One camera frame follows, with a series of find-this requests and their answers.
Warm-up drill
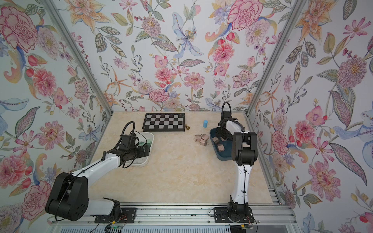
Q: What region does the white storage bin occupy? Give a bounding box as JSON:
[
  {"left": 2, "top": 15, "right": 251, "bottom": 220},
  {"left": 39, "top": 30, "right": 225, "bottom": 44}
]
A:
[{"left": 132, "top": 132, "right": 154, "bottom": 168}]

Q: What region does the aluminium front rail frame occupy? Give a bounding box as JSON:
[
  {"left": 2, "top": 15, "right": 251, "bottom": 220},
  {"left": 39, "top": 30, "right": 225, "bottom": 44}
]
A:
[{"left": 47, "top": 191, "right": 301, "bottom": 233}]

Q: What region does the aluminium corner post right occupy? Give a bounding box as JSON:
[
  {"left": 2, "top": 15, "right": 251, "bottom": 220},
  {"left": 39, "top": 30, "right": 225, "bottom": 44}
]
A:
[{"left": 246, "top": 0, "right": 307, "bottom": 115}]

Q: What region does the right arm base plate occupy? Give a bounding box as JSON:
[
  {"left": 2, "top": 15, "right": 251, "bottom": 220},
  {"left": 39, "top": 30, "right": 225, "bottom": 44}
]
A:
[{"left": 212, "top": 203, "right": 255, "bottom": 224}]

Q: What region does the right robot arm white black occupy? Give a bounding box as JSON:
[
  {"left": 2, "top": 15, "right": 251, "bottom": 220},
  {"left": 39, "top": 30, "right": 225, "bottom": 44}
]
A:
[{"left": 217, "top": 111, "right": 258, "bottom": 217}]

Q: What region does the aluminium corner post left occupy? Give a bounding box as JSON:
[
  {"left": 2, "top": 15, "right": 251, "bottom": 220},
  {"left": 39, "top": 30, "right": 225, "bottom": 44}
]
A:
[{"left": 40, "top": 0, "right": 114, "bottom": 115}]

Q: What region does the black chessboard box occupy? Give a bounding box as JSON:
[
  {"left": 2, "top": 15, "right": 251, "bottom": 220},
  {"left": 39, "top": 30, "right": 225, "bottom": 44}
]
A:
[{"left": 142, "top": 113, "right": 185, "bottom": 132}]

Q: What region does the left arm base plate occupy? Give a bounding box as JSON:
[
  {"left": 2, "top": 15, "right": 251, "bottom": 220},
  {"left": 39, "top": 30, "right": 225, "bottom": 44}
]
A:
[{"left": 94, "top": 205, "right": 137, "bottom": 224}]

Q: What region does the aluminium corner post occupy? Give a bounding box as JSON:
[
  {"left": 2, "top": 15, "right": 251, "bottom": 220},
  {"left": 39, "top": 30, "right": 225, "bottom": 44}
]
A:
[
  {"left": 40, "top": 0, "right": 114, "bottom": 115},
  {"left": 246, "top": 0, "right": 307, "bottom": 115}
]

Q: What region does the dark teal storage bin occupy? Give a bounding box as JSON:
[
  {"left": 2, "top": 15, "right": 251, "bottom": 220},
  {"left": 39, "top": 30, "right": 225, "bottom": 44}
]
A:
[{"left": 209, "top": 128, "right": 232, "bottom": 161}]

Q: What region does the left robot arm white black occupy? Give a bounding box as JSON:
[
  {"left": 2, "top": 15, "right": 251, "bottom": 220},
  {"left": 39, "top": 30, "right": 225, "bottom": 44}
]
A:
[{"left": 45, "top": 133, "right": 151, "bottom": 221}]

